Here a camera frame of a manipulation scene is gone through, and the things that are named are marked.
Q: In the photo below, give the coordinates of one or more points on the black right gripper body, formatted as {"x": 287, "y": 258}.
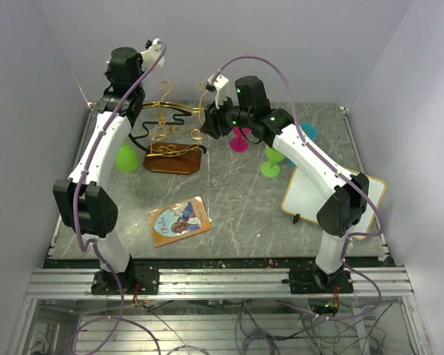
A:
{"x": 228, "y": 115}

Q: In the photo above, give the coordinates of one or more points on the pink plastic wine glass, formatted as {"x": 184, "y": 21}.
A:
{"x": 239, "y": 143}

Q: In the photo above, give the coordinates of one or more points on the light green plastic wine glass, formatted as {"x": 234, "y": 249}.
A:
{"x": 127, "y": 159}

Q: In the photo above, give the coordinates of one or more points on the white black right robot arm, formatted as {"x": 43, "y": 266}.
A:
{"x": 345, "y": 195}

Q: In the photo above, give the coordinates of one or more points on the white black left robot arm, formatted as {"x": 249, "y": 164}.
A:
{"x": 82, "y": 199}

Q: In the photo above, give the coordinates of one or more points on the blue plastic wine glass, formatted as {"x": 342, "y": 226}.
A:
{"x": 311, "y": 132}

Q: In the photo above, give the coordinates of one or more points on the Othello picture book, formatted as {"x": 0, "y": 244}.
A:
{"x": 178, "y": 221}

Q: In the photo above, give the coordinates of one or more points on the small framed whiteboard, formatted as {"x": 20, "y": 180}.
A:
{"x": 302, "y": 197}

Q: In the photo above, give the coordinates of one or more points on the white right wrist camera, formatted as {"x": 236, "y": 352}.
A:
{"x": 220, "y": 86}

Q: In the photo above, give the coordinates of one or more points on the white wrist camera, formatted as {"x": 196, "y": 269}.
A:
{"x": 152, "y": 54}
{"x": 220, "y": 86}

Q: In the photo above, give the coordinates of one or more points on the gold wire wine glass rack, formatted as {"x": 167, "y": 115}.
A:
{"x": 172, "y": 141}

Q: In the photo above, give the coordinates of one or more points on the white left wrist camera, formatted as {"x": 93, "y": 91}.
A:
{"x": 152, "y": 54}

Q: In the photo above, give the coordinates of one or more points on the aluminium extrusion rail base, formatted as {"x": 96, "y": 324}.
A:
{"x": 231, "y": 284}

